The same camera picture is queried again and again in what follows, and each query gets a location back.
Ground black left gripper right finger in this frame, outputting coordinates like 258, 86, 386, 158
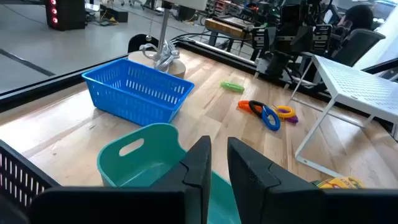
227, 136, 398, 224

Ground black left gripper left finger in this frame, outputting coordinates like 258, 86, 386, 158
27, 135, 213, 224

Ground green coil wristband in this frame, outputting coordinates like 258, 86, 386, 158
220, 80, 246, 94

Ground yellow coil wristband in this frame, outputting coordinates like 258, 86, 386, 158
273, 105, 297, 119

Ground blue coil wristband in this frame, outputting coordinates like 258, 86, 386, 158
261, 105, 282, 132

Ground yellow green crayon box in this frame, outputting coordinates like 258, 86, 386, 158
311, 176, 366, 190

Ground grey office chair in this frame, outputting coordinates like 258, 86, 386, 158
330, 28, 387, 68

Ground teal plastic bin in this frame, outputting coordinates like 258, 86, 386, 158
96, 123, 242, 224

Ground purple coil wristband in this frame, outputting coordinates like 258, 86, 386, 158
277, 108, 300, 124

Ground wooden workbench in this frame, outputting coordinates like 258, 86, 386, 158
203, 17, 253, 47

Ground white perforated metal shelf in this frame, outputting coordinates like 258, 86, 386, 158
294, 54, 398, 179

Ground person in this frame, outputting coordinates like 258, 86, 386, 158
336, 4, 375, 34

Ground blue slotted plastic basket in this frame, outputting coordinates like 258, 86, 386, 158
81, 58, 195, 127

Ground black arched clamp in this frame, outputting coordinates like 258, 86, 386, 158
127, 33, 160, 54

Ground black mesh basket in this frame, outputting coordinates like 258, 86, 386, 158
0, 139, 62, 215

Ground black computer tower red lights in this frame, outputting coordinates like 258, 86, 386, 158
45, 0, 86, 32

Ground clear coiled lamp cord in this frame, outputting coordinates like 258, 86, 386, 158
139, 39, 182, 73

